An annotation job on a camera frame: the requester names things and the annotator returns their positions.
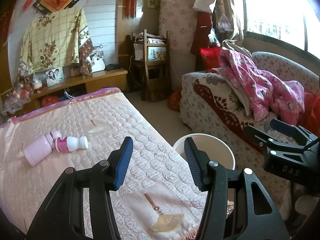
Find cream plastic trash bucket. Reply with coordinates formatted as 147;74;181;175
173;133;236;170

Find pink pajama clothes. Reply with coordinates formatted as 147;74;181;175
218;49;305;125

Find floral covered sofa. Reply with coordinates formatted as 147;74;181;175
179;51;320;218

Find pink thermos bottle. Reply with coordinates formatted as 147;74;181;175
22;131;61;166

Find white pink yogurt bottle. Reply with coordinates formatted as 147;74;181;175
55;136;88;153

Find pink quilted table cover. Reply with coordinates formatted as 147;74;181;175
1;88;207;239

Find red gift bag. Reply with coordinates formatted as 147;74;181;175
200;47;222;73

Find wooden shelf rack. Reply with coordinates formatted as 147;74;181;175
130;29;171;102

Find wooden tv cabinet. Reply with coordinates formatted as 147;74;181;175
0;68;129;117

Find framed couple photo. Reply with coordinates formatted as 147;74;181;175
46;67;65;87

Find floral covered standing unit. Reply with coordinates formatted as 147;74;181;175
159;0;197;89

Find floral cloth covered television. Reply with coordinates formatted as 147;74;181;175
18;7;94;76

